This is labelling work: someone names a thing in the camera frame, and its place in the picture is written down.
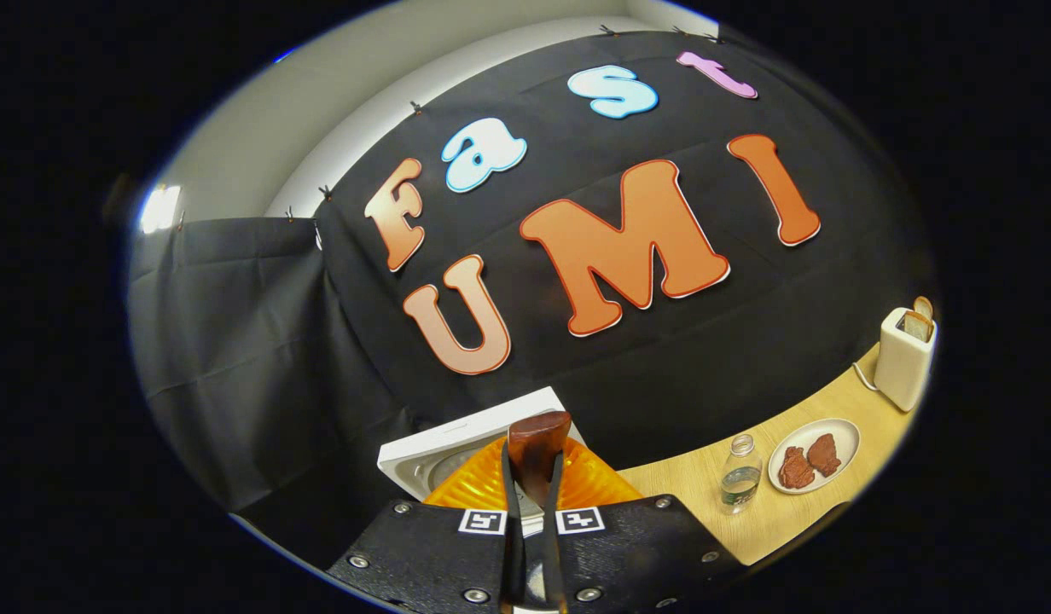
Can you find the white oval plate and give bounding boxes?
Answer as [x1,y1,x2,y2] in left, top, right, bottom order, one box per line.
[768,418,861,495]

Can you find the white rice cooker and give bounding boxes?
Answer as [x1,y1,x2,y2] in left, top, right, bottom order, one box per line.
[377,385,586,513]

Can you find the white toaster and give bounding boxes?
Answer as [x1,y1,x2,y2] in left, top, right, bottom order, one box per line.
[873,305,938,413]

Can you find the brown wooden spoon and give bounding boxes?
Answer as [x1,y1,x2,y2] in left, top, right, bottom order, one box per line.
[507,411,573,513]

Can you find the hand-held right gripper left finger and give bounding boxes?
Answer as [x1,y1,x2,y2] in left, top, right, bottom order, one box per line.
[328,437,526,614]

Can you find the clear plastic water bottle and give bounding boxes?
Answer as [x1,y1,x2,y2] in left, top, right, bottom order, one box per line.
[718,433,764,515]

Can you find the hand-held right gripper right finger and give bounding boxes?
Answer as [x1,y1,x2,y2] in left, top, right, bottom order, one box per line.
[538,435,748,614]

